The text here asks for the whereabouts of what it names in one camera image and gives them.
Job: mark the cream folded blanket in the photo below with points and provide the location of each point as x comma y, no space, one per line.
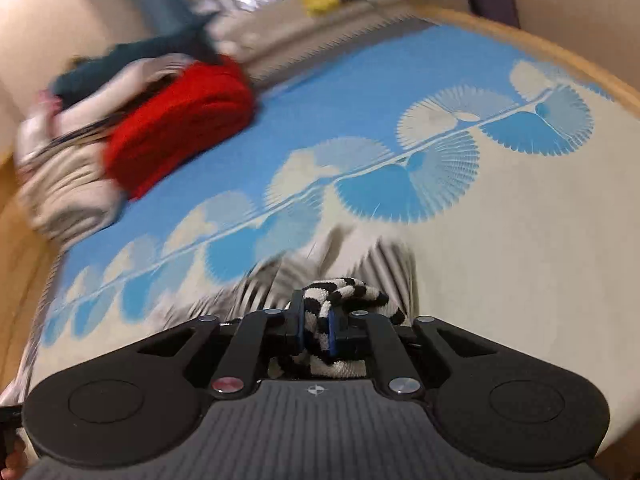
70,197

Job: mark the wooden headboard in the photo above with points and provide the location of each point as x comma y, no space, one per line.
26,258

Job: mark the red folded blanket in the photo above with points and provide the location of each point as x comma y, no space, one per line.
204,106

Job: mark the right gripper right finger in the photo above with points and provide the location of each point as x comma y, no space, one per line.
497,405

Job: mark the teal shark plush toy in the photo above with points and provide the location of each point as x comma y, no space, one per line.
87,77

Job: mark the black white striped garment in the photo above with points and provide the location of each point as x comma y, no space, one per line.
347,269

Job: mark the blue patterned bed sheet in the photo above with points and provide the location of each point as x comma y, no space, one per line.
515,184

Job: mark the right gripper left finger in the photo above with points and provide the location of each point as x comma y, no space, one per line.
136,403

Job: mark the white folded bedding stack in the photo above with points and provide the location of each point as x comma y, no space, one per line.
49,128

